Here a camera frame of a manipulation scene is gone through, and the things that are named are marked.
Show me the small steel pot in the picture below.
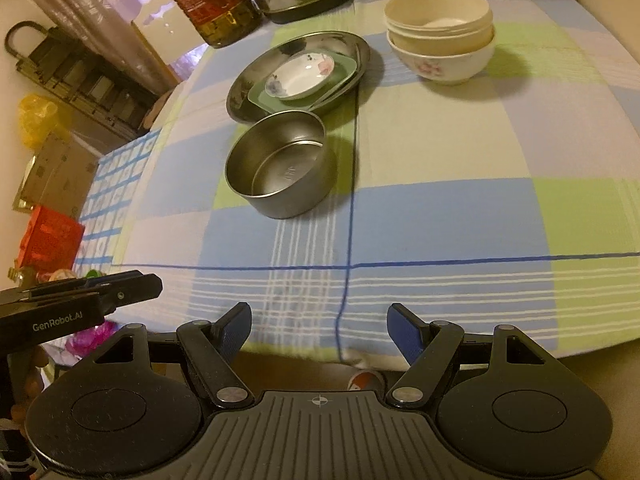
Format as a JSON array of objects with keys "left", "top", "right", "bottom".
[{"left": 224, "top": 110, "right": 337, "bottom": 219}]

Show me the small floral saucer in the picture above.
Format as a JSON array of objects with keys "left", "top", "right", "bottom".
[{"left": 265, "top": 51, "right": 335, "bottom": 101}]

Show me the green square plate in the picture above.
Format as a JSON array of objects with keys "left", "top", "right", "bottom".
[{"left": 247, "top": 53, "right": 358, "bottom": 113}]

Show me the cream plastic bowl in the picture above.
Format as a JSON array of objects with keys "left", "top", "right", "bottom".
[{"left": 384, "top": 0, "right": 495, "bottom": 56}]

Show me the person's left hand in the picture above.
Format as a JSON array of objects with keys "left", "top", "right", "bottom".
[{"left": 9, "top": 346, "right": 49, "bottom": 434}]

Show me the orange red box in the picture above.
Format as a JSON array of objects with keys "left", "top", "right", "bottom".
[{"left": 15, "top": 205, "right": 85, "bottom": 272}]

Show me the cardboard box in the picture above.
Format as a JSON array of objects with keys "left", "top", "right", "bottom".
[{"left": 12, "top": 132, "right": 100, "bottom": 220}]

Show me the blue grid cloth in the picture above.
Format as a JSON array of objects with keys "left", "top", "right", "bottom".
[{"left": 73, "top": 129, "right": 160, "bottom": 276}]

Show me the checked tablecloth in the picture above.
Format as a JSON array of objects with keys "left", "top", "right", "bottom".
[{"left": 114, "top": 0, "right": 639, "bottom": 367}]

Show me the yellow plastic bag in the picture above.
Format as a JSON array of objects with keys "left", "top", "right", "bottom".
[{"left": 17, "top": 93, "right": 70, "bottom": 152}]

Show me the dark metal rack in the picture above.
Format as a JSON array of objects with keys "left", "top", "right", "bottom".
[{"left": 4, "top": 21, "right": 158, "bottom": 142}]

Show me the white wooden chair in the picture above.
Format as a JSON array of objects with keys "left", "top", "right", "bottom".
[{"left": 131, "top": 0, "right": 208, "bottom": 81}]

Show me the purple curtain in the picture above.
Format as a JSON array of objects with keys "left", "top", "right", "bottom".
[{"left": 32, "top": 0, "right": 206, "bottom": 96}]

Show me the large steel dish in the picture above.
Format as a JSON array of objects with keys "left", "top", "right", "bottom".
[{"left": 226, "top": 30, "right": 372, "bottom": 124}]

